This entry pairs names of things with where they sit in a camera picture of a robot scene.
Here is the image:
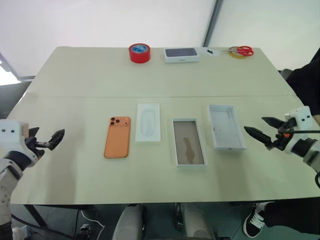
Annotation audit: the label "white open box base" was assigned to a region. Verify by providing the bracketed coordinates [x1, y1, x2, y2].
[208, 104, 247, 152]

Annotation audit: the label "person in black clothes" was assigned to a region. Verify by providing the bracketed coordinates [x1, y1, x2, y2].
[261, 46, 320, 236]

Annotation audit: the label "black table leg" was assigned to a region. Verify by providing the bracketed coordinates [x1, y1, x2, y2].
[23, 204, 49, 228]

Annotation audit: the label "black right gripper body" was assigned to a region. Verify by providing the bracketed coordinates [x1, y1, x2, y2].
[265, 117, 300, 151]

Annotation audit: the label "red-handled scissors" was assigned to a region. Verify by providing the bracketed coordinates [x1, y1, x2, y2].
[227, 45, 255, 57]

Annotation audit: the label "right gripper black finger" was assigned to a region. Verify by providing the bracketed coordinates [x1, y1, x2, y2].
[261, 116, 285, 130]
[243, 125, 274, 148]

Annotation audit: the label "yellow tape roll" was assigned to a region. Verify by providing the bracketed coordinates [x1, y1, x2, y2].
[229, 46, 242, 59]

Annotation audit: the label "black and white sneaker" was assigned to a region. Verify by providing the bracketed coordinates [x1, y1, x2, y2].
[243, 203, 266, 239]

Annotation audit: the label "grey rounded robot leg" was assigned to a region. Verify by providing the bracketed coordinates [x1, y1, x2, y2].
[174, 201, 216, 240]
[111, 203, 147, 240]

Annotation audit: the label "small black floor device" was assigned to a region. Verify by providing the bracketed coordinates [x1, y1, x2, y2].
[79, 223, 93, 240]

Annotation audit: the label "closed white phone box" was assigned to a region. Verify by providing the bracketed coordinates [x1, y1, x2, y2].
[163, 47, 201, 64]

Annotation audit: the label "orange smartphone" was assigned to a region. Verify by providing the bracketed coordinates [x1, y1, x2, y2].
[103, 115, 132, 159]

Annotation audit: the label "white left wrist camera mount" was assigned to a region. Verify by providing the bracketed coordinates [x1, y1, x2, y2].
[0, 119, 30, 151]

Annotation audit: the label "box lid with brown inside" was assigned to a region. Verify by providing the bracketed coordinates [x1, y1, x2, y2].
[172, 117, 208, 168]

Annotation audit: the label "red tape roll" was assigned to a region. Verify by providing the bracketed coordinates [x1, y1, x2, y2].
[128, 42, 152, 64]

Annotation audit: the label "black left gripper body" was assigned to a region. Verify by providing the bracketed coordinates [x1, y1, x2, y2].
[24, 135, 51, 161]

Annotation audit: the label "white moulded insert tray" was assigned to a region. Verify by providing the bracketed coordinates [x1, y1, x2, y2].
[135, 103, 162, 144]

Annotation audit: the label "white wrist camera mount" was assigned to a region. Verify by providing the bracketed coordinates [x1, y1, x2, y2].
[0, 119, 30, 151]
[284, 105, 313, 132]

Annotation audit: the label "grey slanted background pole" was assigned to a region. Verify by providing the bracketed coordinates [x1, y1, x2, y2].
[202, 0, 225, 48]

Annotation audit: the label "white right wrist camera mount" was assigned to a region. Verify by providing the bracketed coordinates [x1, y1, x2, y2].
[284, 105, 313, 132]

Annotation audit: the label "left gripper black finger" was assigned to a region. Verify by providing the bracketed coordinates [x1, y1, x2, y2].
[28, 127, 41, 139]
[46, 128, 66, 152]

